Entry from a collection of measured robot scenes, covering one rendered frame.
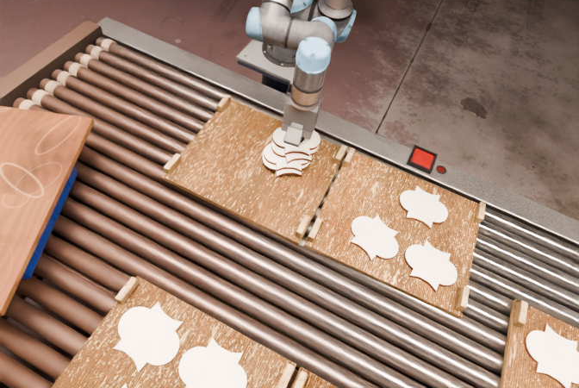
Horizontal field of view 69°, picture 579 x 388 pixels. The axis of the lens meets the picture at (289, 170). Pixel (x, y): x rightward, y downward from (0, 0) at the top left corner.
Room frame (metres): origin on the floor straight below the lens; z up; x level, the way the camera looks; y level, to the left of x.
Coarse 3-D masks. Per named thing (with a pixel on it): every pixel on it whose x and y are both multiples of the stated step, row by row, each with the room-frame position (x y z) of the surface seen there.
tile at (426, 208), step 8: (408, 192) 0.71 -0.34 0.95; (416, 192) 0.71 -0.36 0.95; (424, 192) 0.72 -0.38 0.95; (400, 200) 0.67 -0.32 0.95; (408, 200) 0.68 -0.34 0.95; (416, 200) 0.68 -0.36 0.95; (424, 200) 0.69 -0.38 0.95; (432, 200) 0.69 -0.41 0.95; (408, 208) 0.65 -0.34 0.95; (416, 208) 0.66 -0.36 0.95; (424, 208) 0.66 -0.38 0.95; (432, 208) 0.67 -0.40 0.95; (440, 208) 0.67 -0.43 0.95; (408, 216) 0.63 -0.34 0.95; (416, 216) 0.63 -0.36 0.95; (424, 216) 0.64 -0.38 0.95; (432, 216) 0.64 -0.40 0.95; (440, 216) 0.65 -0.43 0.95; (424, 224) 0.62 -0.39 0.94
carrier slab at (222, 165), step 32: (224, 128) 0.81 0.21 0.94; (256, 128) 0.83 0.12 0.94; (192, 160) 0.67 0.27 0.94; (224, 160) 0.69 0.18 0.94; (256, 160) 0.72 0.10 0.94; (320, 160) 0.76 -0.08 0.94; (192, 192) 0.58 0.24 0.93; (224, 192) 0.59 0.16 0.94; (256, 192) 0.61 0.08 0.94; (288, 192) 0.63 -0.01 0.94; (320, 192) 0.65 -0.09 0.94; (256, 224) 0.52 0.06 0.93; (288, 224) 0.54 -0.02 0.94
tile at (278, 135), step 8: (280, 128) 0.81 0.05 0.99; (272, 136) 0.77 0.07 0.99; (280, 136) 0.78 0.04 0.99; (312, 136) 0.80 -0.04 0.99; (280, 144) 0.75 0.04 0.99; (288, 144) 0.75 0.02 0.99; (304, 144) 0.77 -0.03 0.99; (312, 144) 0.77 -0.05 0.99; (288, 152) 0.73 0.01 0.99; (296, 152) 0.74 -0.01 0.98; (304, 152) 0.74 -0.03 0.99
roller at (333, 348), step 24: (72, 216) 0.45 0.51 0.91; (96, 216) 0.46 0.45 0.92; (120, 240) 0.41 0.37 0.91; (144, 240) 0.42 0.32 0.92; (168, 264) 0.38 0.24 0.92; (192, 264) 0.39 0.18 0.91; (216, 288) 0.34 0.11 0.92; (264, 312) 0.31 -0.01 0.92; (312, 336) 0.28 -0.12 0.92; (336, 360) 0.24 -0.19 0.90; (360, 360) 0.25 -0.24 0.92; (384, 384) 0.21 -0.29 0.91; (408, 384) 0.22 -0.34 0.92
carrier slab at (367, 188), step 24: (360, 168) 0.76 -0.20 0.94; (384, 168) 0.78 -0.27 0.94; (336, 192) 0.66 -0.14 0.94; (360, 192) 0.68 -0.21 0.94; (384, 192) 0.70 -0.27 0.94; (432, 192) 0.73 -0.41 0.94; (336, 216) 0.59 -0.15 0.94; (384, 216) 0.62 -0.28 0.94; (456, 216) 0.66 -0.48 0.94; (336, 240) 0.52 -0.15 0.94; (408, 240) 0.56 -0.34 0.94; (432, 240) 0.58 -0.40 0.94; (456, 240) 0.59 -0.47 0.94; (360, 264) 0.47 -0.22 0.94; (384, 264) 0.48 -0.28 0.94; (456, 264) 0.52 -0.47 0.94; (408, 288) 0.43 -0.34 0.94; (456, 288) 0.45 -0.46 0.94; (456, 312) 0.39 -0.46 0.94
